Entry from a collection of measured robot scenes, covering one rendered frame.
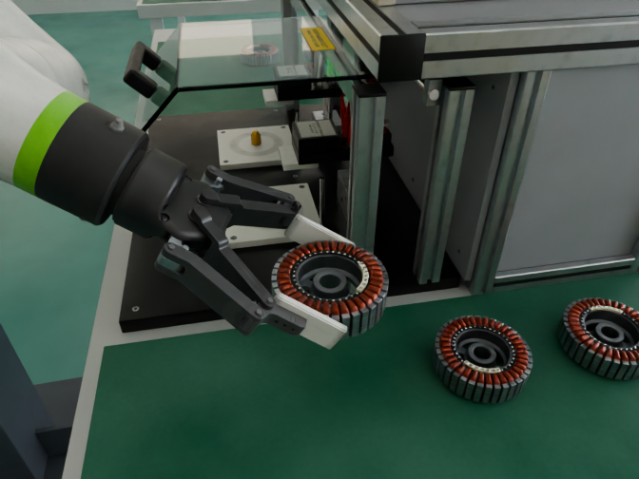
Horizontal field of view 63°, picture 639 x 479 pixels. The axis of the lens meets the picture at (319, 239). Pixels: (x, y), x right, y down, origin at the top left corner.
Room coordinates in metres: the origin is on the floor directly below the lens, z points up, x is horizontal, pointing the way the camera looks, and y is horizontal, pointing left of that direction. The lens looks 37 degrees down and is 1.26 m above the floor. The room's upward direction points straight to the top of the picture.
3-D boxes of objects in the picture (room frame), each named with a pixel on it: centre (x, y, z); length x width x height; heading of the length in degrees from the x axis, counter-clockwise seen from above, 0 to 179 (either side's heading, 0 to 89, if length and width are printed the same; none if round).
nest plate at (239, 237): (0.70, 0.08, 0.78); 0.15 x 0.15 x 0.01; 11
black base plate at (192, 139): (0.83, 0.09, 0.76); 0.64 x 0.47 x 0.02; 11
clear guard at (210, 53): (0.65, 0.06, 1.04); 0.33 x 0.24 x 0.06; 101
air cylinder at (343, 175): (0.73, -0.06, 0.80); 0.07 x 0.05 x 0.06; 11
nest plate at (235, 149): (0.94, 0.13, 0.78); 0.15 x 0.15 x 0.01; 11
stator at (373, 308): (0.37, -0.01, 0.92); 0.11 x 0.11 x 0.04
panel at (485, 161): (0.87, -0.15, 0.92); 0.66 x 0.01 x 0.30; 11
